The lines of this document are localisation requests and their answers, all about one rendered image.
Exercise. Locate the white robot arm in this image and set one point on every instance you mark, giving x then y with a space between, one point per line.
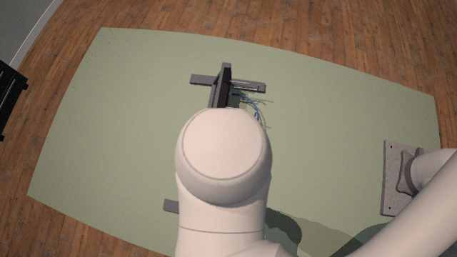
223 158

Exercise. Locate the grey rack with patch panel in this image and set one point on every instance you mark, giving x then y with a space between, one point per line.
224 83

